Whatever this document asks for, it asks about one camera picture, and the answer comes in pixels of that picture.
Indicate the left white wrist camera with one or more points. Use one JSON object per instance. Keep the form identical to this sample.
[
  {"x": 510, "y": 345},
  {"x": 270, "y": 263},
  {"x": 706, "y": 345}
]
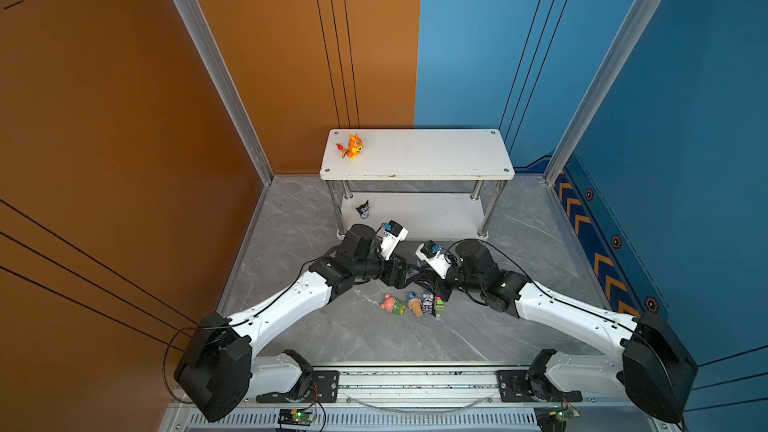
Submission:
[{"x": 392, "y": 233}]

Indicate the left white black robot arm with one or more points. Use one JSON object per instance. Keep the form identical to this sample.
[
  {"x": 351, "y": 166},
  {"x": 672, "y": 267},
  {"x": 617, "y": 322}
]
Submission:
[{"x": 222, "y": 365}]

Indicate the left green circuit board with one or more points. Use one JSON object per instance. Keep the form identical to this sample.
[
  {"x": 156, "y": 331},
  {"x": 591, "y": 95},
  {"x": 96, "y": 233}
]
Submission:
[{"x": 297, "y": 420}]

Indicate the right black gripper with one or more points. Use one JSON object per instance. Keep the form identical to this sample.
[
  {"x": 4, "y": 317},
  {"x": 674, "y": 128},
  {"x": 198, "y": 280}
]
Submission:
[{"x": 436, "y": 284}]

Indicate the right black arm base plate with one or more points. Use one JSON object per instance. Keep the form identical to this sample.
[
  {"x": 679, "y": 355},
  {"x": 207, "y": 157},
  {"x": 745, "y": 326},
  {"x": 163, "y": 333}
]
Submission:
[{"x": 524, "y": 386}]

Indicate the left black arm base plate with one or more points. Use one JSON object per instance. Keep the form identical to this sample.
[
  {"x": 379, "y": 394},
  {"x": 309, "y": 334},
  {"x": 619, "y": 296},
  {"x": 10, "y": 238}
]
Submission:
[{"x": 321, "y": 385}]

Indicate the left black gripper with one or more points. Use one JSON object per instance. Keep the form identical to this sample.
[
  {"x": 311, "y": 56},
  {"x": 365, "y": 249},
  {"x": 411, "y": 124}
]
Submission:
[{"x": 400, "y": 281}]

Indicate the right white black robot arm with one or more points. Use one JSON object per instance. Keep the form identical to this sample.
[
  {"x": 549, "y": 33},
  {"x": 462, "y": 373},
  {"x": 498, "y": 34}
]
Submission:
[{"x": 639, "y": 358}]

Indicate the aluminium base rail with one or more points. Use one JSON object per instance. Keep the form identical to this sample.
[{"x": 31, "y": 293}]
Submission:
[{"x": 421, "y": 397}]

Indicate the pink pig green toy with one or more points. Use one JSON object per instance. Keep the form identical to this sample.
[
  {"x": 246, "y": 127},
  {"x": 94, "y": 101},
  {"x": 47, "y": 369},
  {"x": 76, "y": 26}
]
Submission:
[{"x": 393, "y": 305}]

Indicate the orange fox toy figure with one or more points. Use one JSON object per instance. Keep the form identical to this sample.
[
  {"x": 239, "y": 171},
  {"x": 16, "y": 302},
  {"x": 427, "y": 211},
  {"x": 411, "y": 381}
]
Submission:
[{"x": 353, "y": 149}]

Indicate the ice cream cone toy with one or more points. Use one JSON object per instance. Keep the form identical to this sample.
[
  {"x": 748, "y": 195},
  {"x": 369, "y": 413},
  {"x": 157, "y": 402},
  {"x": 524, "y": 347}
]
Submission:
[{"x": 414, "y": 304}]

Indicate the white two-tier metal shelf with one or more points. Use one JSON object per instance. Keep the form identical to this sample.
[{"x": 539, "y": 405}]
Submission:
[{"x": 408, "y": 155}]

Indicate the right aluminium corner post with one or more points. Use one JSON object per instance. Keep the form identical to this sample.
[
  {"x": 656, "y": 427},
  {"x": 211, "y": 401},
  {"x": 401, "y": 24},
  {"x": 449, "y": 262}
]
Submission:
[{"x": 630, "y": 31}]

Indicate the black white kuromi toy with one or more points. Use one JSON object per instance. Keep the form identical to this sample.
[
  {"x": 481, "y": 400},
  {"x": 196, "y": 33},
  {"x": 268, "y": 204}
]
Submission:
[{"x": 364, "y": 210}]

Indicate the right circuit board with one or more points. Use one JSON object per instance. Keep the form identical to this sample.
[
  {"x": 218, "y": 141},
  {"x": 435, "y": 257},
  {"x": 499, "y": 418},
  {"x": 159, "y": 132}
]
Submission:
[{"x": 555, "y": 420}]

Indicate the left aluminium corner post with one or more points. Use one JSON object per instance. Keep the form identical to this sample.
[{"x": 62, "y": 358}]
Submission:
[{"x": 204, "y": 41}]

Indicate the aluminium corner post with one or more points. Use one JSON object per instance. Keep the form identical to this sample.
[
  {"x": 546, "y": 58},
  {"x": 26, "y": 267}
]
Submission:
[
  {"x": 630, "y": 31},
  {"x": 204, "y": 41}
]

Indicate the grey purple kuromi toy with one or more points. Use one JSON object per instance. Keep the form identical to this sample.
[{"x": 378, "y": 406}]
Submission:
[{"x": 427, "y": 303}]

